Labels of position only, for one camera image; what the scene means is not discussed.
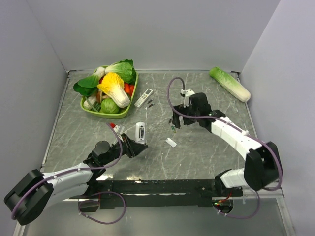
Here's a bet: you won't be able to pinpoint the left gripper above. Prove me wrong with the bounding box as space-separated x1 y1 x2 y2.
101 133 148 165

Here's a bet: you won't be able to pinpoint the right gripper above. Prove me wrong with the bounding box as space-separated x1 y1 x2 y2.
172 102 200 128

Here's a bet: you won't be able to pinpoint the white remote with coloured buttons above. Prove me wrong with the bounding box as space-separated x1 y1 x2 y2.
135 122 145 144

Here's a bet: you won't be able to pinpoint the white battery cover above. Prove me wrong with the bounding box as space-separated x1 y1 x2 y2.
165 138 177 148

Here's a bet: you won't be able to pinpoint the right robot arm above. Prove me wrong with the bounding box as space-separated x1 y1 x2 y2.
172 89 282 196

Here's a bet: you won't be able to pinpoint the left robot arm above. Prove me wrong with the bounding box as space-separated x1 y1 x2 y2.
4 134 148 225

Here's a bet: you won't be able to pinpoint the white air conditioner remote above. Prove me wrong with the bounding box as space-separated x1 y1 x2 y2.
134 88 153 108

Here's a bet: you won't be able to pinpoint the green plastic basket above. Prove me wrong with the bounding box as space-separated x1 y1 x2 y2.
80 65 138 119

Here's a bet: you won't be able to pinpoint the long napa cabbage toy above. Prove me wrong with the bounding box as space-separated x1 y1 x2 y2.
209 67 251 102

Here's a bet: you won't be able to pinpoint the red tomato toys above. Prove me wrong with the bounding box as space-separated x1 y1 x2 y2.
124 83 134 97

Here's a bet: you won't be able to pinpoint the white mushroom toy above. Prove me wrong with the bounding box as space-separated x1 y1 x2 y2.
83 95 96 110

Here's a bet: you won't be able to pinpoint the yellow napa cabbage toy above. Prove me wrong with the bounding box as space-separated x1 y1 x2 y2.
97 72 130 108

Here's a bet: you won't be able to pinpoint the green lettuce toy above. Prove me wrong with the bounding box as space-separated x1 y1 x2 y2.
105 59 136 84

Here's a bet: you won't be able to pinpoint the bok choy toy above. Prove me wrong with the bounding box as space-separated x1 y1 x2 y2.
73 67 105 97

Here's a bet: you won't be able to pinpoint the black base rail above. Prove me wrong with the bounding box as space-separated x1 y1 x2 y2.
76 179 243 209

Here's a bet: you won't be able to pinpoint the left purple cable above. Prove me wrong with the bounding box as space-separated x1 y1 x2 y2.
11 122 127 224

